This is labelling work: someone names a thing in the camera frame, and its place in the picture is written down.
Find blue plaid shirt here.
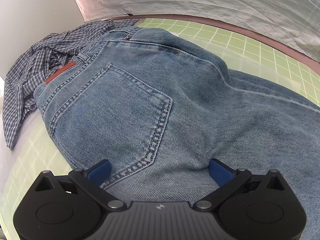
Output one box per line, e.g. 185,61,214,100
2,19,139,151

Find blue denim jeans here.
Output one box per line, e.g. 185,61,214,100
34,26,320,240

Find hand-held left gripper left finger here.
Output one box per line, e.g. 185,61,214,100
34,159,128,212

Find green grid mat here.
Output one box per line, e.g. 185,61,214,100
0,17,320,240

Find pink board strip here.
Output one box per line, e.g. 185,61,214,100
85,15,320,74

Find white printed backdrop cloth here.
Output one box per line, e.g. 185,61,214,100
66,0,320,63

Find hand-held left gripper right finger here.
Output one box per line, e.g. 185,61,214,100
194,159,290,212

